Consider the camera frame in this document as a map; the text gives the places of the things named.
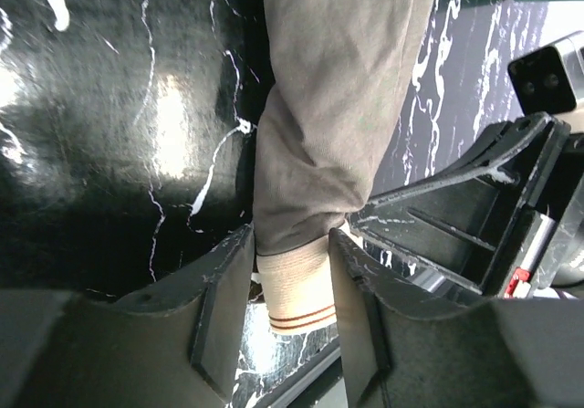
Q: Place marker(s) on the grey underwear with cream waistband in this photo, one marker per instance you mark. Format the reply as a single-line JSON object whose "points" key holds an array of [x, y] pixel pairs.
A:
{"points": [[342, 69]]}

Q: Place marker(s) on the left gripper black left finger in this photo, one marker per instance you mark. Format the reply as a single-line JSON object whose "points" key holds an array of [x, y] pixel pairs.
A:
{"points": [[174, 343]]}

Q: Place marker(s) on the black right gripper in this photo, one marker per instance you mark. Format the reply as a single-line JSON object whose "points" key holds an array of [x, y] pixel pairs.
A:
{"points": [[504, 220]]}

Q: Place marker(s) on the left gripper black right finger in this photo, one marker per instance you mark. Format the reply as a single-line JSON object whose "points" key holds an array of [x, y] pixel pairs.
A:
{"points": [[402, 346]]}

